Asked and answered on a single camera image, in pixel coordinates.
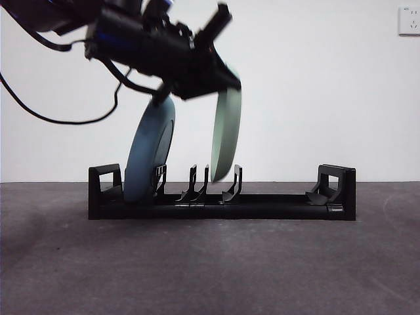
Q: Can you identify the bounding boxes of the white wall socket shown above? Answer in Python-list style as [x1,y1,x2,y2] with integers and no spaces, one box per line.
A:
[398,5,420,37]

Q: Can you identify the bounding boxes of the black plastic plate rack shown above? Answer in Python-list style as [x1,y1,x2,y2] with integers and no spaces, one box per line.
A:
[88,163,357,221]

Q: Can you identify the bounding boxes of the pale green plate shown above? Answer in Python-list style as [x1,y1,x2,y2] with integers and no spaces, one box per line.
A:
[211,64,243,183]

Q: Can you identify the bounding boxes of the pale blue plate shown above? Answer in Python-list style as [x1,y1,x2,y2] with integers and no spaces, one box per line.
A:
[123,96,177,204]

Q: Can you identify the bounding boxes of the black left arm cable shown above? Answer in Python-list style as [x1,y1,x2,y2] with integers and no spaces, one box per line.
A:
[106,58,165,96]
[0,70,132,125]
[31,28,89,53]

